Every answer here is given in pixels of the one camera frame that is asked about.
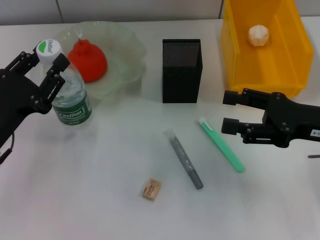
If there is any black mesh pen holder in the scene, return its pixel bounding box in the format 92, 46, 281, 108
161, 38, 204, 104

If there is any clear plastic water bottle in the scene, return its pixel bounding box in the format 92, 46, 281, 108
35, 38, 93, 127

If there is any yellow plastic bin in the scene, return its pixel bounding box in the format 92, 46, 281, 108
220, 0, 315, 98

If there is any grey marker pen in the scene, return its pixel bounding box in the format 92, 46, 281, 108
163, 128, 205, 190

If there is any beige eraser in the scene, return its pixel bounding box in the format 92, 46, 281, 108
141, 177, 162, 201

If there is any red-orange orange fruit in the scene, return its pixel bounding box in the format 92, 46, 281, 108
67, 38, 109, 83

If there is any white paper ball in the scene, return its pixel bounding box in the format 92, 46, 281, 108
247, 24, 271, 47

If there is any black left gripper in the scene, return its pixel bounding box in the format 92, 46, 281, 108
0, 51, 71, 151

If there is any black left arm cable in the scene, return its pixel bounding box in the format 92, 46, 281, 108
0, 132, 15, 165

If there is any green glass fruit plate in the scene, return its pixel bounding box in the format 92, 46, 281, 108
37, 21, 148, 101

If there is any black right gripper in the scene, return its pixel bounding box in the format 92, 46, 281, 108
220, 87, 320, 149

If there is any mint green utility knife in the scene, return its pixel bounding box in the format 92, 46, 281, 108
196, 117, 246, 173

